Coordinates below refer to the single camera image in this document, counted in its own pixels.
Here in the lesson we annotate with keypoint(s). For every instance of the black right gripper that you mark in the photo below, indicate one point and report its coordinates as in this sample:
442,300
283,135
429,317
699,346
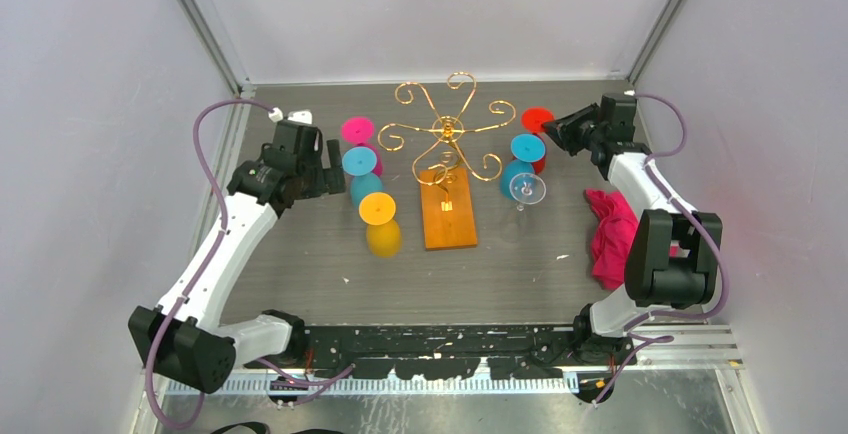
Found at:
563,130

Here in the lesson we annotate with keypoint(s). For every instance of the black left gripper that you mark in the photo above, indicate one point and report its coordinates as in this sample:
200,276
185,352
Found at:
330,179

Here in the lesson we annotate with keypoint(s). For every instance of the pink wine glass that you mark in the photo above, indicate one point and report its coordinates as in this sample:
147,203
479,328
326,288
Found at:
358,132

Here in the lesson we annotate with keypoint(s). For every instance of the red wine glass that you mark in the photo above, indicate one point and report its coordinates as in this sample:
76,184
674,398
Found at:
533,120

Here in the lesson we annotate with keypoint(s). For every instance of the blue wine glass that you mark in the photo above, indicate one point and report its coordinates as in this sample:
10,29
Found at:
526,149
360,164

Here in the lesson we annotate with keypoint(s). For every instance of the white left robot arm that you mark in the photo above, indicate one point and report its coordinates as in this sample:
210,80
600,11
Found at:
183,338

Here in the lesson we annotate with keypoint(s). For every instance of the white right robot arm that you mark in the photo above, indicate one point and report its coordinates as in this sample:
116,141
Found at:
674,267

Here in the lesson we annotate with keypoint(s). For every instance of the clear wine glass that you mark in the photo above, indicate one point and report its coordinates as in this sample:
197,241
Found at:
524,189

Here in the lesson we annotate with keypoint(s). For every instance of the yellow wine glass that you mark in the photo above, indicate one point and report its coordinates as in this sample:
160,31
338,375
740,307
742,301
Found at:
383,235

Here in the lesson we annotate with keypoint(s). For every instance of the crumpled pink cloth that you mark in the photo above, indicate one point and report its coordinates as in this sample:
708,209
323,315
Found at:
611,243

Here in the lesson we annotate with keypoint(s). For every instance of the gold wire wine glass rack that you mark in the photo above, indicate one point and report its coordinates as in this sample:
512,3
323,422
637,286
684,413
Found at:
443,171

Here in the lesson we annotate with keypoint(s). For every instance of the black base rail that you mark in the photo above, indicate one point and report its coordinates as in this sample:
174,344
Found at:
442,352

